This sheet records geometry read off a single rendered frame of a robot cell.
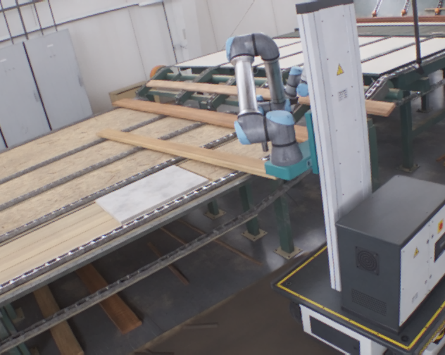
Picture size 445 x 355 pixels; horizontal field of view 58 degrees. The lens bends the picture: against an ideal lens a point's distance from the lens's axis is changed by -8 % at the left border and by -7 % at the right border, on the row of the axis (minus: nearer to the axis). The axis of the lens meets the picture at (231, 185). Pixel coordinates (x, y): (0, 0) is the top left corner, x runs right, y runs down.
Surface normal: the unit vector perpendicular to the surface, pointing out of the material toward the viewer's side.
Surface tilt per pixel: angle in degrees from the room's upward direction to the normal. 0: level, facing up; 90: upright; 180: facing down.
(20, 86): 90
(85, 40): 87
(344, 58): 90
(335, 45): 90
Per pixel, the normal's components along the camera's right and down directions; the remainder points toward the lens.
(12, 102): 0.58, 0.23
